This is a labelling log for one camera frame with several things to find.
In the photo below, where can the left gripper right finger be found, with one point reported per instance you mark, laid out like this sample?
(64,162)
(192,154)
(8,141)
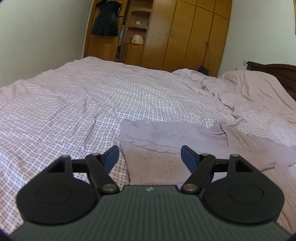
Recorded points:
(232,189)

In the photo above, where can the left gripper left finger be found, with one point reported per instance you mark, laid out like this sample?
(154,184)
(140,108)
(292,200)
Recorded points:
(67,190)

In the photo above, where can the lilac knitted cardigan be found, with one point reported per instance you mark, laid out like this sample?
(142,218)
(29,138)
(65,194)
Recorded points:
(152,151)

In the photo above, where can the pink checked bed sheet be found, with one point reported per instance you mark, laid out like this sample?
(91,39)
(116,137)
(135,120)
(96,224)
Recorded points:
(78,108)

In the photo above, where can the pink checked pillow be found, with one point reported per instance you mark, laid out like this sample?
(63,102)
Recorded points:
(261,89)

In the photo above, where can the small black bag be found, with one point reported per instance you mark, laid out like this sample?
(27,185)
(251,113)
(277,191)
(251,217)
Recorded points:
(203,70)

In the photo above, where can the dark wooden headboard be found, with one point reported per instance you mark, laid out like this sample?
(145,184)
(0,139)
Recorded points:
(286,74)

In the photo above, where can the wooden wardrobe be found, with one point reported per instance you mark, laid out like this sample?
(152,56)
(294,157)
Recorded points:
(178,34)

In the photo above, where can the white orange container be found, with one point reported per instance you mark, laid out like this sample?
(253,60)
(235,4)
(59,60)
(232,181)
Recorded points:
(137,39)

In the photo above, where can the dark hanging garment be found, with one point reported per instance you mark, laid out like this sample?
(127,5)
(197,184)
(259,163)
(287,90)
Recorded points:
(106,23)

